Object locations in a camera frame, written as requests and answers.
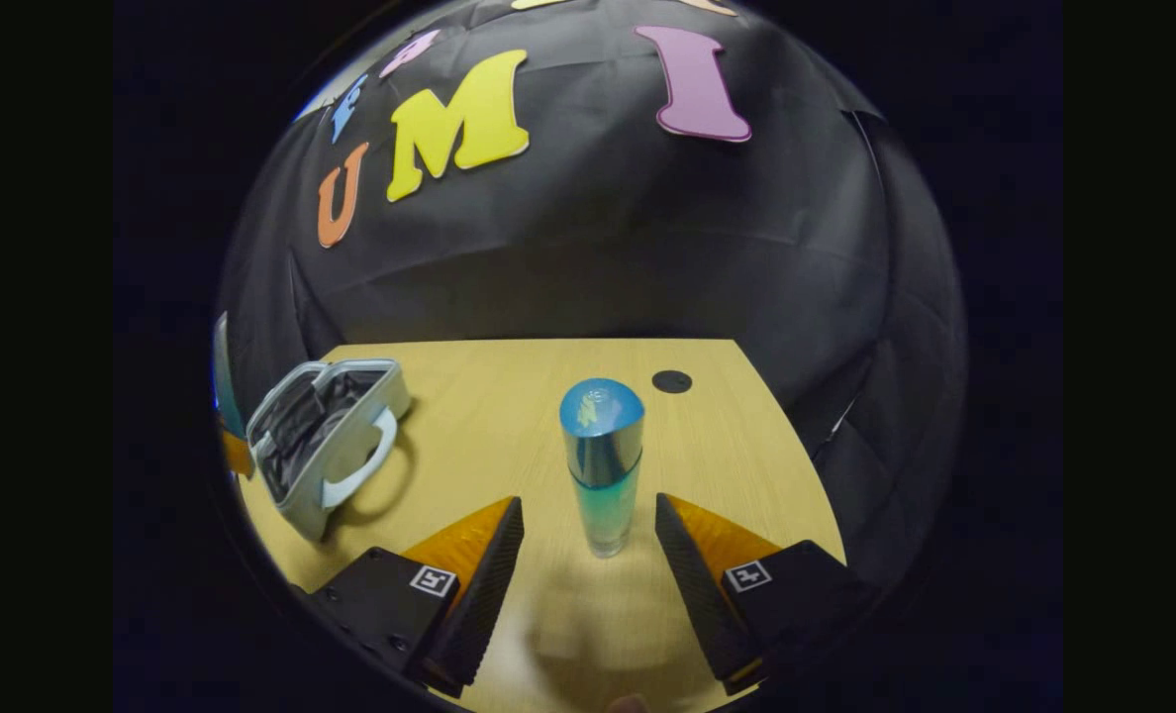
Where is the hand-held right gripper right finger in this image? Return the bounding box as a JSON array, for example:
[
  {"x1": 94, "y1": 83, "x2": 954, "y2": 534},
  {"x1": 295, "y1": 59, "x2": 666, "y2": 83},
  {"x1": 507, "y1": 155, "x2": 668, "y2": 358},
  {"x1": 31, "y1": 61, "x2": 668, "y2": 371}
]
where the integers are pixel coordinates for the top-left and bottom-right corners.
[{"x1": 654, "y1": 492, "x2": 882, "y2": 695}]

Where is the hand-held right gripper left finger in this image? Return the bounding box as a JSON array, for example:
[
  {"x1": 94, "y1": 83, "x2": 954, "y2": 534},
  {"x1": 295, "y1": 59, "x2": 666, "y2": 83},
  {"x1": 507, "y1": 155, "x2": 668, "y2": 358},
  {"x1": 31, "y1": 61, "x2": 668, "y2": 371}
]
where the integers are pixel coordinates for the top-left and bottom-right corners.
[{"x1": 306, "y1": 495, "x2": 527, "y2": 700}]

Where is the light blue suitcase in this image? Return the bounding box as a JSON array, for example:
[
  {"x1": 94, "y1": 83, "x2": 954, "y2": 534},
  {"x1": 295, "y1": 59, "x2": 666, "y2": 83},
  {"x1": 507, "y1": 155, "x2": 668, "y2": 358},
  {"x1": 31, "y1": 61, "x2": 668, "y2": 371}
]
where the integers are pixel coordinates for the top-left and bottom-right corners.
[{"x1": 214, "y1": 312, "x2": 414, "y2": 544}]

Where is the teal skincare bottle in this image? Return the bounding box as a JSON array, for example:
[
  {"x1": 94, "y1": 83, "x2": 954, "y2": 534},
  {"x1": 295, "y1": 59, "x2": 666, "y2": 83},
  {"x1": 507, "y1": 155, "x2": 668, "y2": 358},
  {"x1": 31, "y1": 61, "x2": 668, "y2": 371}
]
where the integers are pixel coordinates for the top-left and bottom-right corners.
[{"x1": 559, "y1": 377, "x2": 646, "y2": 560}]

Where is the black backdrop cloth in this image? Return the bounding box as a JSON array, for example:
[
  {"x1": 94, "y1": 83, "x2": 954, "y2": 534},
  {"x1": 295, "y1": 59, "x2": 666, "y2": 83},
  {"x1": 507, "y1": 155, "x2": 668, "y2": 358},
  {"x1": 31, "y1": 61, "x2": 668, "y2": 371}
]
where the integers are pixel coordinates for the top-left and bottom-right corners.
[{"x1": 214, "y1": 0, "x2": 967, "y2": 595}]

